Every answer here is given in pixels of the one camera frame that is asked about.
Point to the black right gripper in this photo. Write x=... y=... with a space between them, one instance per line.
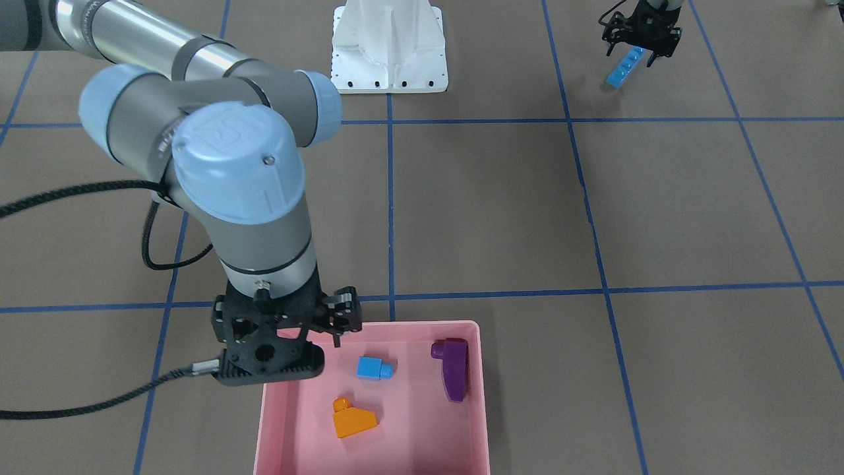
x=344 y=313

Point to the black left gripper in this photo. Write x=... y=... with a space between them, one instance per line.
x=643 y=24

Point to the long blue block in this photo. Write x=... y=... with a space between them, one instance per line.
x=623 y=70

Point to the small light blue block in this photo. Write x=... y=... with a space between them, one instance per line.
x=374 y=369

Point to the orange block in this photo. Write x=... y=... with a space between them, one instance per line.
x=349 y=420

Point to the purple block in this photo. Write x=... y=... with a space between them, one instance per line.
x=453 y=356

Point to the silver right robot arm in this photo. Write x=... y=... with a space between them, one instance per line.
x=216 y=133

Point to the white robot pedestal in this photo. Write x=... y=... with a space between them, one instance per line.
x=389 y=47

